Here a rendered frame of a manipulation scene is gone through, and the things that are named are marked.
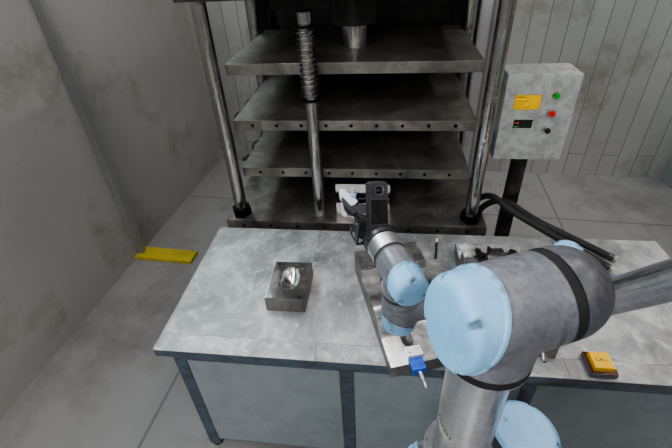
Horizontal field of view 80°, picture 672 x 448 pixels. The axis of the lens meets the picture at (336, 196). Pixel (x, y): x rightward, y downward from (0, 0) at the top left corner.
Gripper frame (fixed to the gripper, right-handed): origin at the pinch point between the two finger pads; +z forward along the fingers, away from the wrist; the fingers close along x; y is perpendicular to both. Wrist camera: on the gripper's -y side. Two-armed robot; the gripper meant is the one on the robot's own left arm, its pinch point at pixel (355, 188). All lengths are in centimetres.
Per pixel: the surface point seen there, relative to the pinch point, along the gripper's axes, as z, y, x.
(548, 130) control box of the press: 50, 9, 108
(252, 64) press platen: 98, -6, -15
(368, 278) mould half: 23, 56, 20
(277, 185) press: 118, 68, -1
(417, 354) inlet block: -13, 55, 23
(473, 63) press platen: 62, -17, 70
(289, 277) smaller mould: 36, 63, -9
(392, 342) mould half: -5, 58, 18
